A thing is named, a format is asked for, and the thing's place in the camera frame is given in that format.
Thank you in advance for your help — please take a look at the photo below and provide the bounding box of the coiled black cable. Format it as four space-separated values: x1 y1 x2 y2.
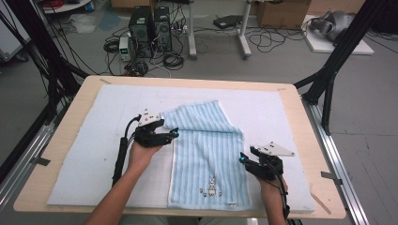
162 52 185 70
103 39 121 53

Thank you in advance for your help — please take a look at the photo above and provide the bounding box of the white desk with grey legs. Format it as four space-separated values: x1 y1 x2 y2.
187 0 253 61

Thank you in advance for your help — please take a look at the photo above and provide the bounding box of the black computer tower with fan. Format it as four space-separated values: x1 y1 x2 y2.
153 6 174 53

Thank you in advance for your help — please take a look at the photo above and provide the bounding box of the white foam mat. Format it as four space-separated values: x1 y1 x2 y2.
46 83 316 214

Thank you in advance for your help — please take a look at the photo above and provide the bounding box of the person's right hand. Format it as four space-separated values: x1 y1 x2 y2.
257 177 287 201

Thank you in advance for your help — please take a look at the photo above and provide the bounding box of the black frame post with cables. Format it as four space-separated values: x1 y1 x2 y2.
5 0 89 97

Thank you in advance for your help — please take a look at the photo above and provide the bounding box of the grey rounded device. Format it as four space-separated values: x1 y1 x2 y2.
309 10 357 43

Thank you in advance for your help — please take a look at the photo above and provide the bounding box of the black computer tower with label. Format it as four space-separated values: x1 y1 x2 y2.
128 6 155 58

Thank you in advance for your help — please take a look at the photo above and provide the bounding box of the left hand-held gripper cable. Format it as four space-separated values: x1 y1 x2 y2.
111 114 142 188

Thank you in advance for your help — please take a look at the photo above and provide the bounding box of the blue striped towel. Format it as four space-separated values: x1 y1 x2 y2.
161 100 253 211

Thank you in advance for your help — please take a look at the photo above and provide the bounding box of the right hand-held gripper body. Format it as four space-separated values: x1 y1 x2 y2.
247 141 296 181

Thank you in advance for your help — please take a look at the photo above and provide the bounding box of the grey tape strip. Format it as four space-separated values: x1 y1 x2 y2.
30 157 52 167
320 171 344 186

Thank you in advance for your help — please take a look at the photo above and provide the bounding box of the person's left hand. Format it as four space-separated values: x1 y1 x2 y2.
128 142 163 172

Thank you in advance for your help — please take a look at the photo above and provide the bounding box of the flat black device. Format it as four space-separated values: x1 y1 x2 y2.
212 14 244 30

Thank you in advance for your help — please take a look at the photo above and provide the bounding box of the aluminium rail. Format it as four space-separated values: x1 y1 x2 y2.
0 124 54 205
301 98 371 225

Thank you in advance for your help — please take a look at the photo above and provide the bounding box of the open cardboard box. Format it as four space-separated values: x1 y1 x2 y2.
256 0 313 30

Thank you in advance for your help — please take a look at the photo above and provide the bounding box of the hand-held gripper cable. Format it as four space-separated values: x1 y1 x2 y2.
271 162 293 221
111 114 142 188

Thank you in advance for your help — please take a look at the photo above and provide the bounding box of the right hand-held gripper cable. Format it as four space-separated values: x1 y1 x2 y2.
271 162 293 221

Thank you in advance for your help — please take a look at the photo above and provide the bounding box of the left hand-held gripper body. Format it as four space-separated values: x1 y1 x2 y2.
134 108 173 148

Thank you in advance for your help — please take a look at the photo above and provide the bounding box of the clear plastic bag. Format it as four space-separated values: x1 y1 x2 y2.
69 13 97 34

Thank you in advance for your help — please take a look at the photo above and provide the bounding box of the white floor board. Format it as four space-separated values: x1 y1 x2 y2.
302 14 375 56

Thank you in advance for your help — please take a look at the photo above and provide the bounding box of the thin wooden stick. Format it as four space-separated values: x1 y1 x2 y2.
309 189 332 216

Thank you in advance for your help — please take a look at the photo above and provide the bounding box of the white power supply unit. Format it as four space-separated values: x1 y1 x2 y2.
118 36 131 62

